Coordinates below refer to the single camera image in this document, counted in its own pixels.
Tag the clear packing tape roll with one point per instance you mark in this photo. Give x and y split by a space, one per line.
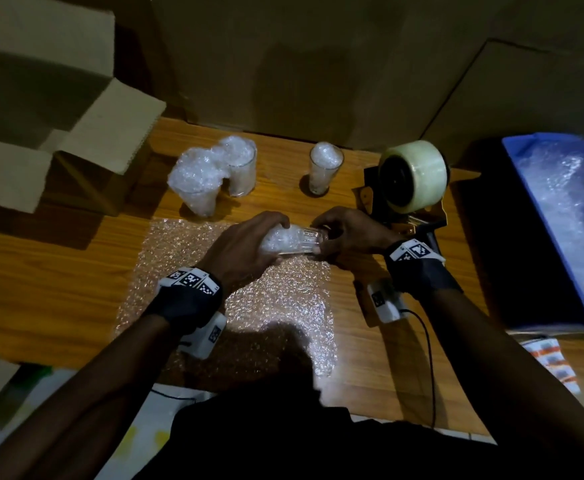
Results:
419 174

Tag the narrow glass with bubble wrap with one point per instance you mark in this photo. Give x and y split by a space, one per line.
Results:
324 167

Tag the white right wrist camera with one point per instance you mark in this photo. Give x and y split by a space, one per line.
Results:
386 302

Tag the person's left fingers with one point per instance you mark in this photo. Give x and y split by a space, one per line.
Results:
269 220

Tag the person's right forearm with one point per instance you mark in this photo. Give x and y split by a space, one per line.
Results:
497 374

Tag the person's black shirt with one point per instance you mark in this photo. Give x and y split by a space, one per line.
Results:
322 439

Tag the open brown cardboard box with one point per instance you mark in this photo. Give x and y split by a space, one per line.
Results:
46 104

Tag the person's right hand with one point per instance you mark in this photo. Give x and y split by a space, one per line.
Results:
359 239

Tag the clear glass stuffed with bubble wrap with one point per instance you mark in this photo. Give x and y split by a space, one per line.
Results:
294 239

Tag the bubble wrap roll in bin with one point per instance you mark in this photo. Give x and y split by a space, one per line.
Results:
572 209

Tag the orange and white packet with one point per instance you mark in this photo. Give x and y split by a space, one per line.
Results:
554 362

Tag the person's left hand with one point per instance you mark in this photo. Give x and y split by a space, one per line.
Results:
232 249

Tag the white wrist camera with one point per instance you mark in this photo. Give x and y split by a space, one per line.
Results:
386 302
207 337

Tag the blue plastic bin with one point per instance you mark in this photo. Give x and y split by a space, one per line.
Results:
517 154

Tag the person's right fingers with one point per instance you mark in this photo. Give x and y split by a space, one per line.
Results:
328 220

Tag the large brown cardboard sheet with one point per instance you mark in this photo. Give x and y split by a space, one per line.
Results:
372 64

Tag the bubble wrap sheet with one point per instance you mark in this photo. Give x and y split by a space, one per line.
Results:
272 304

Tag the black tape dispenser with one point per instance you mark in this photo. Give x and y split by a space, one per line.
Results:
419 222

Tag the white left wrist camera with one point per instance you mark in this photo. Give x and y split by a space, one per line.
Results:
207 337

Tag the bubble wrapped glass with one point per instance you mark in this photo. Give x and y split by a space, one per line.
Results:
242 164
197 179

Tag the person's left forearm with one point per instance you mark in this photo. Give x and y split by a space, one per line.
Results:
86 404

